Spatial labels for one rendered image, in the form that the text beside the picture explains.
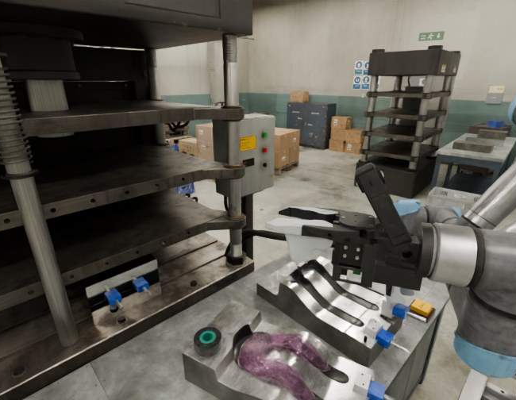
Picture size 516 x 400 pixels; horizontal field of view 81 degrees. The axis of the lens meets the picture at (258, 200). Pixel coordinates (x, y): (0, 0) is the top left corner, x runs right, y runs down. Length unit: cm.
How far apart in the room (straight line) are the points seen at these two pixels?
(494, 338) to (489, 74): 695
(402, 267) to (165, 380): 83
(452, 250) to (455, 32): 715
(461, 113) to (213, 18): 656
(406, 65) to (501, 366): 454
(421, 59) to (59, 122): 437
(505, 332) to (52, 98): 136
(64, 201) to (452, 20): 720
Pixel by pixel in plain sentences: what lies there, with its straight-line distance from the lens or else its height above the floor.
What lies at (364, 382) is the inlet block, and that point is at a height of 88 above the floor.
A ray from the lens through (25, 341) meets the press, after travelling 144.
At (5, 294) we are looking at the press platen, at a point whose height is 104.
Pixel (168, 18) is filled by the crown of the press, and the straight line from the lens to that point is 113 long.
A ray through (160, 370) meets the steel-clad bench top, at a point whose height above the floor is 80.
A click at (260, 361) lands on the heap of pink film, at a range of 98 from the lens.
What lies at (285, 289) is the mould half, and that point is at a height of 92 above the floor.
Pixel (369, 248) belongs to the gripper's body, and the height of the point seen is 144.
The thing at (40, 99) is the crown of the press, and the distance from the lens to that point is 136.
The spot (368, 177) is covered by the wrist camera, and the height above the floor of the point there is 153.
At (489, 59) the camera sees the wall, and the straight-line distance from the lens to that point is 736.
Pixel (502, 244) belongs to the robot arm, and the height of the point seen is 147.
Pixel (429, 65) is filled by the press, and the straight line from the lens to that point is 480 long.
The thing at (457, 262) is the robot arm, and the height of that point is 144.
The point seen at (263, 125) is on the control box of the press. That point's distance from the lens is 160.
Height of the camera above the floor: 164
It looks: 21 degrees down
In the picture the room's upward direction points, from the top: straight up
